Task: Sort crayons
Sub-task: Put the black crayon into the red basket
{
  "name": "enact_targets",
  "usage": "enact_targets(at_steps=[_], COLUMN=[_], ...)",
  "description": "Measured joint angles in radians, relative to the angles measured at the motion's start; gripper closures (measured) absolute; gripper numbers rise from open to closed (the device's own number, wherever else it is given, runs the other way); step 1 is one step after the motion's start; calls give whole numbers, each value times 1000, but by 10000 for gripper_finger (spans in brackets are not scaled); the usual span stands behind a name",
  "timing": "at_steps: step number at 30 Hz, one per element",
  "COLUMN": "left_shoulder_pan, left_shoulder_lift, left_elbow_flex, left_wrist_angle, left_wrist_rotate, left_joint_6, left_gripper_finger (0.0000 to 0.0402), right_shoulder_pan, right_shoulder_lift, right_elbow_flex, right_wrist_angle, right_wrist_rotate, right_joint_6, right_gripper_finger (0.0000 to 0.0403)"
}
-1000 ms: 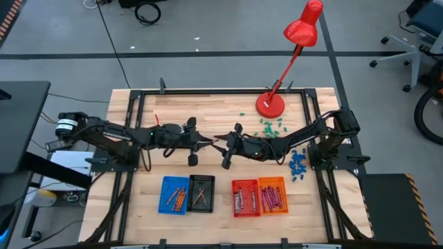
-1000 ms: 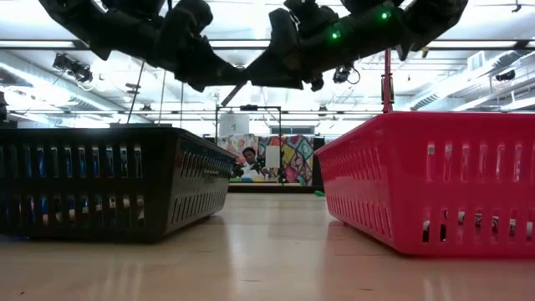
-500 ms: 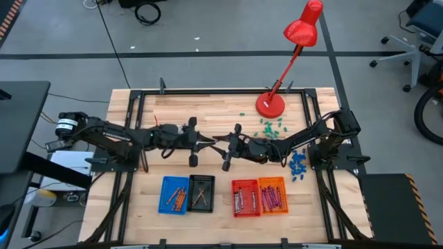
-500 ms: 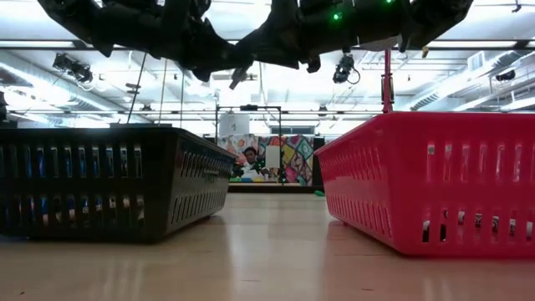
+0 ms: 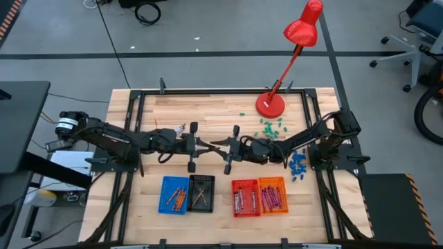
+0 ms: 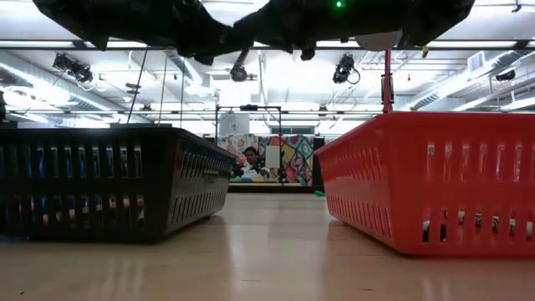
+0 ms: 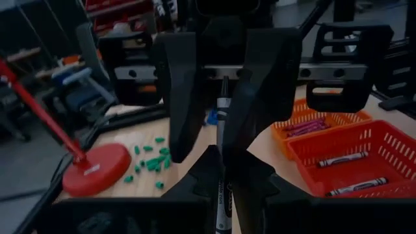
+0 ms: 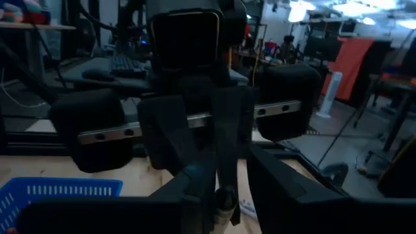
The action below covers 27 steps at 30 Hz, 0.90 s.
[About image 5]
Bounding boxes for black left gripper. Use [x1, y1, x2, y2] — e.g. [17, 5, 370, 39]
[174, 121, 220, 174]

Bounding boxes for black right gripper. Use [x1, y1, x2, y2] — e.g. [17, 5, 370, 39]
[209, 124, 275, 175]

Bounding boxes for red plastic basket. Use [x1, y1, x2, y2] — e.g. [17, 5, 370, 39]
[230, 178, 262, 218]

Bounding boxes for black plastic basket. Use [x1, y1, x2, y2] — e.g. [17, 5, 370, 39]
[186, 174, 216, 214]

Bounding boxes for blue plastic basket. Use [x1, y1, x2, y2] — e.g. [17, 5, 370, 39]
[158, 175, 191, 216]

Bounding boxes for red desk lamp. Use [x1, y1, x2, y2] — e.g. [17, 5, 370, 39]
[255, 0, 325, 119]

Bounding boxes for orange plastic basket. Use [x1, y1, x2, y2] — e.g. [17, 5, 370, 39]
[257, 176, 289, 214]

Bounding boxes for white box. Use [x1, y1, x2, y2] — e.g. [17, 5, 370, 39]
[39, 150, 94, 192]

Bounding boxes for black power adapter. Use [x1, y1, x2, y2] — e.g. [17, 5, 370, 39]
[44, 138, 75, 154]

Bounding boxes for white and yellow object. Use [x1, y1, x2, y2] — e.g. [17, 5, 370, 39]
[24, 188, 58, 208]

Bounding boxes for black platform hazard stripe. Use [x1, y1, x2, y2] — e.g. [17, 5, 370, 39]
[358, 172, 440, 246]

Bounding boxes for black desk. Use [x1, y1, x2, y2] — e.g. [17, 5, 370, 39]
[0, 81, 51, 174]

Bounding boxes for grey office chair blue seat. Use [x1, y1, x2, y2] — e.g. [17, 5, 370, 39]
[368, 0, 443, 93]

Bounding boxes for black mat hazard stripe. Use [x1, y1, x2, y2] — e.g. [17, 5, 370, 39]
[0, 0, 24, 42]

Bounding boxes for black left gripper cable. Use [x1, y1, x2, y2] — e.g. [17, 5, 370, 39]
[157, 151, 174, 165]

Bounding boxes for black aluminium table frame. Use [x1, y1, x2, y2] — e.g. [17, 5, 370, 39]
[79, 77, 373, 249]

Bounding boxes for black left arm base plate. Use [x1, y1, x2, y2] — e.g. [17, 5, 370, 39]
[90, 144, 141, 173]

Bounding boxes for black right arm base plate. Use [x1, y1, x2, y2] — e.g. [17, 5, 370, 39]
[307, 143, 371, 171]

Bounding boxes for long black floor cable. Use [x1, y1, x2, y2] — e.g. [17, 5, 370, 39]
[95, 0, 132, 90]

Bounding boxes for coiled black cable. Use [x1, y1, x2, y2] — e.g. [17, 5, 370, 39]
[134, 1, 162, 26]

